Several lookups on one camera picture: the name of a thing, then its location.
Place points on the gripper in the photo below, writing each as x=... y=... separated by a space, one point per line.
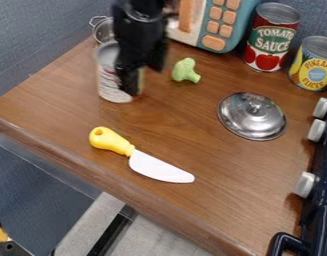
x=138 y=40

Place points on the silver tin can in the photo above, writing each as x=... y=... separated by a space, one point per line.
x=107 y=81

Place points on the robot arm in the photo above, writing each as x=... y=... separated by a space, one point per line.
x=145 y=6

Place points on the green toy broccoli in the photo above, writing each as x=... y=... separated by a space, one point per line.
x=184 y=69

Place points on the silver pot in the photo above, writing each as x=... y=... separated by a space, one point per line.
x=103 y=29

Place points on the yellow toy knife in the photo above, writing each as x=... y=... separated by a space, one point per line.
x=125 y=150

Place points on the toy microwave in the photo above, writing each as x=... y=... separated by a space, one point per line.
x=214 y=23

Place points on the silver lid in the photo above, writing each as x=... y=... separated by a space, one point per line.
x=252 y=116

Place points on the red tomato sauce can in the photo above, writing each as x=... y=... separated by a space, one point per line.
x=270 y=40

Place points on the yellow pineapple can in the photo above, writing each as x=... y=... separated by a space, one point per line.
x=313 y=66

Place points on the toy stove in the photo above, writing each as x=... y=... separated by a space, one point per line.
x=319 y=186

